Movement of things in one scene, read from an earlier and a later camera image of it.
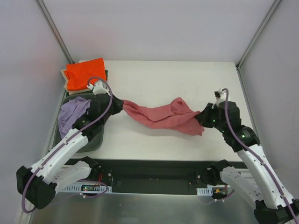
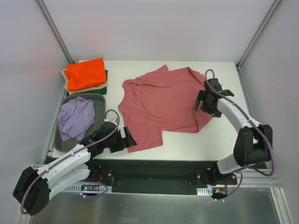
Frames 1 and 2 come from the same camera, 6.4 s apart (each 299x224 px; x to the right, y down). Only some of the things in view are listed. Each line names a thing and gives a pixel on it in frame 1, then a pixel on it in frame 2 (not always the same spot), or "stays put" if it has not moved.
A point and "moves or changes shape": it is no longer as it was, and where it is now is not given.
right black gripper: [205, 115] → [205, 101]
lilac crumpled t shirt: [69, 111] stays put
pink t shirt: [178, 115] moves or changes shape
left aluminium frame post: [55, 31] stays put
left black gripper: [116, 105] → [124, 140]
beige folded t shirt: [65, 79] stays put
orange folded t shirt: [78, 74] stays put
